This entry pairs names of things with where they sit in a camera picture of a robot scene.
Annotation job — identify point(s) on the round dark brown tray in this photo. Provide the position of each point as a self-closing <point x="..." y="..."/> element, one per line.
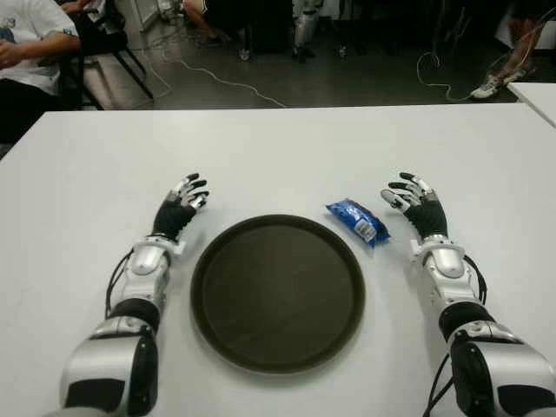
<point x="278" y="295"/>

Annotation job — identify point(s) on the seated person in white shirt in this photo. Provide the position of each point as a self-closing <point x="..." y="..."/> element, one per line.
<point x="30" y="43"/>

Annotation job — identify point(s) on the black chair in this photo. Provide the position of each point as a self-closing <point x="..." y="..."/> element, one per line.
<point x="100" y="35"/>

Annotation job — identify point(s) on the person in white sneakers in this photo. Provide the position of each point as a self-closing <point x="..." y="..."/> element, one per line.
<point x="486" y="87"/>

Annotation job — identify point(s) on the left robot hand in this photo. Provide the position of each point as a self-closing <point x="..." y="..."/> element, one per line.
<point x="174" y="215"/>

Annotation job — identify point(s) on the seated person bare legs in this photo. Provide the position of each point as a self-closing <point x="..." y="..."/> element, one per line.
<point x="202" y="21"/>

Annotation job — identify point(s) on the white pedestal with black base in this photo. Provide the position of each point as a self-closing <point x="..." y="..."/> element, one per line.
<point x="548" y="21"/>

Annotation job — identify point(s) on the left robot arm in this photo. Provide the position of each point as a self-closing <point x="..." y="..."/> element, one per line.
<point x="139" y="278"/>

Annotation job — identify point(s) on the white low cabinet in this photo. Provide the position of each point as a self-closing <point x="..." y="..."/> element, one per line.
<point x="139" y="13"/>

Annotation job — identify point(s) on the black wheeled furniture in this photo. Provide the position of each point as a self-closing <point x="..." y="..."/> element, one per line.
<point x="269" y="26"/>

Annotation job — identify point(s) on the white side table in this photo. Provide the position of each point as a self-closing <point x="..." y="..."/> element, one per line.
<point x="538" y="97"/>

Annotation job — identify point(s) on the blue Oreo cookie pack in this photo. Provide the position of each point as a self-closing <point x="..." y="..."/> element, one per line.
<point x="354" y="217"/>

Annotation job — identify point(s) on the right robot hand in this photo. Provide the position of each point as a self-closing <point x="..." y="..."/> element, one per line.
<point x="428" y="215"/>

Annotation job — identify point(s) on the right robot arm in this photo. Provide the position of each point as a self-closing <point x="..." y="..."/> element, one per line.
<point x="452" y="269"/>

